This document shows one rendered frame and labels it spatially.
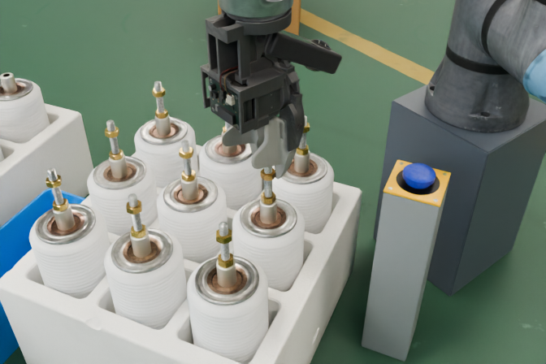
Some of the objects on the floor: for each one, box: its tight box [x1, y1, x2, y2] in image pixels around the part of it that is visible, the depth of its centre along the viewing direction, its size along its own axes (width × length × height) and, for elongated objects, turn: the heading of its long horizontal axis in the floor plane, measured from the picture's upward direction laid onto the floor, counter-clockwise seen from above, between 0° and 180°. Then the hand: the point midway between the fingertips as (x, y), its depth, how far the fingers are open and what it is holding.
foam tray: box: [0, 145, 362, 364], centre depth 92 cm, size 39×39×18 cm
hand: (273, 159), depth 73 cm, fingers open, 3 cm apart
